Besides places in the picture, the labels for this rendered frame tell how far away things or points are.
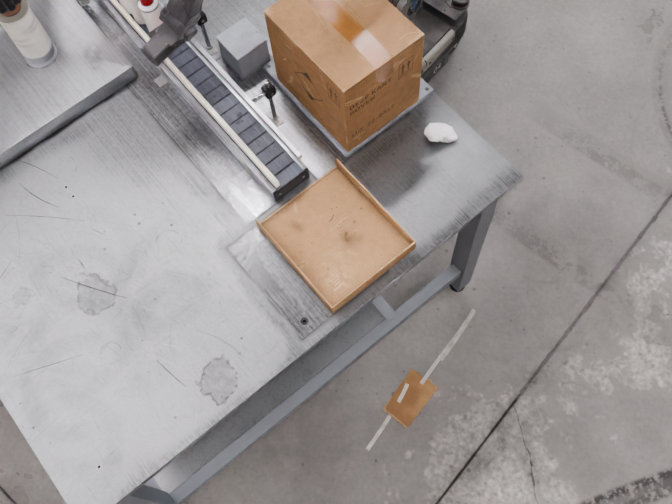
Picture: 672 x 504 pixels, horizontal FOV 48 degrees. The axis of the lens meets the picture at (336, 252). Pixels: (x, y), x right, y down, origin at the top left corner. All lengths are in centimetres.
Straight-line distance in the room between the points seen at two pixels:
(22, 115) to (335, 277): 94
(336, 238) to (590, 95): 158
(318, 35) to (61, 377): 99
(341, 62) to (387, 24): 15
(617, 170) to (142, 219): 180
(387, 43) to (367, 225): 44
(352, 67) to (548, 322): 132
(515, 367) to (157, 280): 130
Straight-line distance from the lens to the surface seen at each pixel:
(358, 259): 182
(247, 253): 186
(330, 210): 188
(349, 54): 176
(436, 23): 295
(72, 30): 228
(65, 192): 206
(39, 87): 220
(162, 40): 188
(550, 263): 278
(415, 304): 243
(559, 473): 261
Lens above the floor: 253
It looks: 68 degrees down
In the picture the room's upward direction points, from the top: 8 degrees counter-clockwise
